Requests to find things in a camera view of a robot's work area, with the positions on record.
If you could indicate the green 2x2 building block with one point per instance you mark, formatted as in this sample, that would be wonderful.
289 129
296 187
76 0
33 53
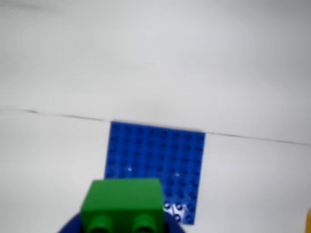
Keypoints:
124 196

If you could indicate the blue 8x8 studded baseplate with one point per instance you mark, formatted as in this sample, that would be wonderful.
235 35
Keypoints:
158 155

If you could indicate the yellow building block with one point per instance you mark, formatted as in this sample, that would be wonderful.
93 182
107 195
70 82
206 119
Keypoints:
308 222

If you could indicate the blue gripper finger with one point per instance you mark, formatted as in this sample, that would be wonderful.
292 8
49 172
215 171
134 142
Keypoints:
73 224
173 225

